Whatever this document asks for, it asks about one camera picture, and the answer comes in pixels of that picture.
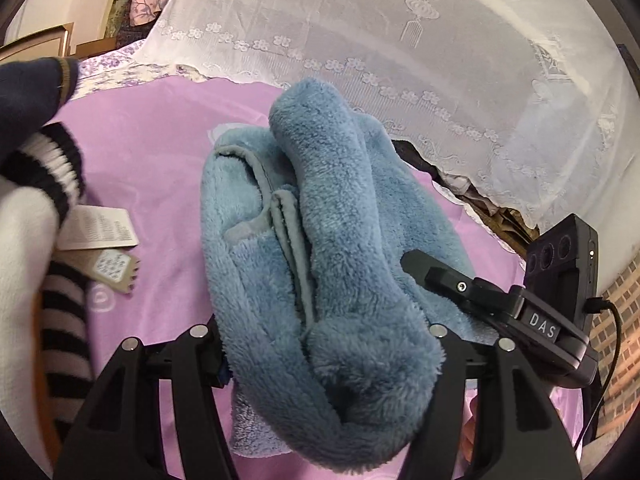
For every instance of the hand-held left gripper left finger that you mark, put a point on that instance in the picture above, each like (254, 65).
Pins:
(200, 360)

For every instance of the pink blanket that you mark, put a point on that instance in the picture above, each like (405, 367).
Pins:
(150, 160)

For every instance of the brown paper tag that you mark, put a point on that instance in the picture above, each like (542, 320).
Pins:
(112, 269)

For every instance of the blue fleece garment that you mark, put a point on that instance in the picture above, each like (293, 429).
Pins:
(350, 210)

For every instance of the brown patterned folded blanket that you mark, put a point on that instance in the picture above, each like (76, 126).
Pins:
(510, 227)

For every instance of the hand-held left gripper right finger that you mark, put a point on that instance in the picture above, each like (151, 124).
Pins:
(447, 360)

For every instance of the white black striped sweater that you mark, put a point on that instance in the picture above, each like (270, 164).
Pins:
(30, 260)

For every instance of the purple floral bed sheet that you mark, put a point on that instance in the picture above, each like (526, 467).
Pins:
(115, 67)

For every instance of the dark cloth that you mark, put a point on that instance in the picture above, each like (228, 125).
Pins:
(425, 160)

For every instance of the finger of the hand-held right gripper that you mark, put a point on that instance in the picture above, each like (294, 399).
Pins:
(450, 282)

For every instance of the white lace cover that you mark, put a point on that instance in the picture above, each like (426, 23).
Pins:
(400, 35)

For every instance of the white paper tag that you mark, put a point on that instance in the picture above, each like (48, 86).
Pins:
(100, 227)

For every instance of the wooden furniture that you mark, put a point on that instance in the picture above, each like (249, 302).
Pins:
(45, 42)

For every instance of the navy cloth with tan trim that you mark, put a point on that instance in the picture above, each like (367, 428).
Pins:
(30, 90)

